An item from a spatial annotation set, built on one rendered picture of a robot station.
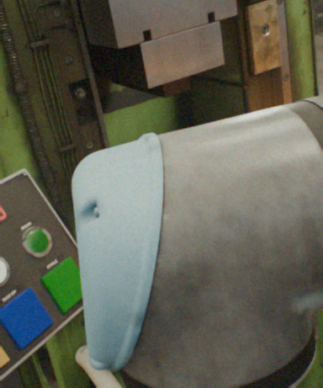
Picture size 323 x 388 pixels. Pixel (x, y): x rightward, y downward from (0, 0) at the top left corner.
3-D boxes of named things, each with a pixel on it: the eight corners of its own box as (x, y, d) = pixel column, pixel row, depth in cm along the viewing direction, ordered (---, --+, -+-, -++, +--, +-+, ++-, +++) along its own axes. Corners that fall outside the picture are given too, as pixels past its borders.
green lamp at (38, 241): (55, 249, 106) (49, 229, 104) (30, 260, 104) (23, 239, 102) (49, 243, 108) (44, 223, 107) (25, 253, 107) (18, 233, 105)
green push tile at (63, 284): (93, 289, 108) (71, 256, 108) (64, 313, 103) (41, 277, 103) (87, 292, 109) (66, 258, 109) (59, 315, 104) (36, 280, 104)
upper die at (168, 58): (225, 64, 130) (219, 20, 126) (148, 89, 122) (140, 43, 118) (139, 50, 165) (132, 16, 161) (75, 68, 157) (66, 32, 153)
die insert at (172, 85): (191, 89, 139) (187, 65, 137) (164, 98, 136) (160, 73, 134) (135, 76, 164) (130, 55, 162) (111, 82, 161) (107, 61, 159)
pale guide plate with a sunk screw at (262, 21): (283, 66, 153) (277, -2, 147) (255, 75, 150) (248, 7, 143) (277, 65, 155) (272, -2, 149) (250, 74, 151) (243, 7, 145)
